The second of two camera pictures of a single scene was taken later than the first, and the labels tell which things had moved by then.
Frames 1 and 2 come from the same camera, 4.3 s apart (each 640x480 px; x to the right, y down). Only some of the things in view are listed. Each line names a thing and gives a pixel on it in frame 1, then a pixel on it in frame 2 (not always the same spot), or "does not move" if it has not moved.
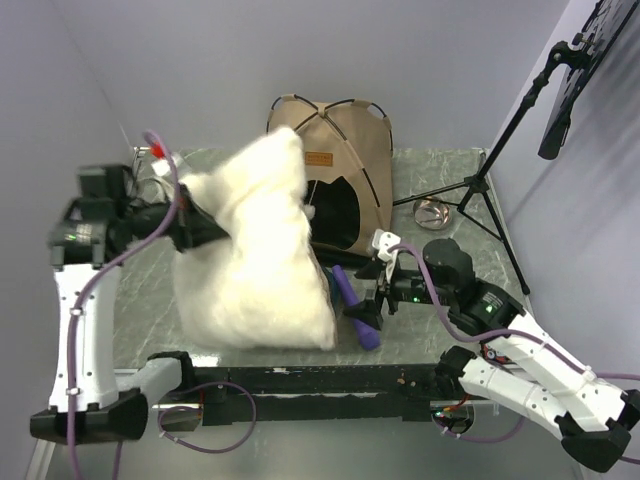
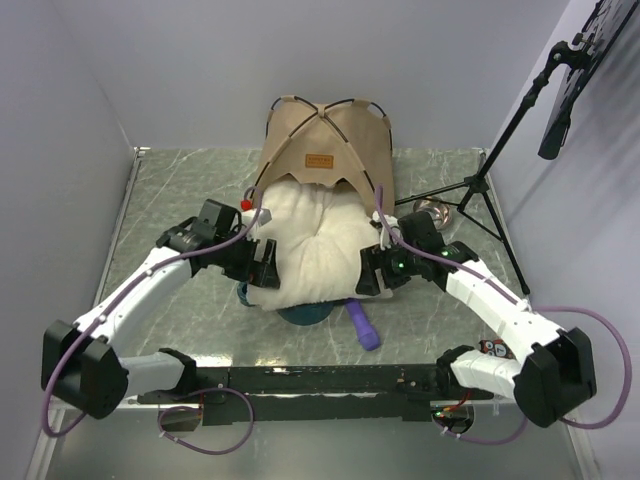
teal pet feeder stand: (330, 275) -> (303, 316)
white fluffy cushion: (262, 284) -> (319, 232)
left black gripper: (191, 224) -> (261, 273)
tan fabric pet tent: (348, 149) does not move
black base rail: (233, 395) does not move
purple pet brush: (368, 336) does not move
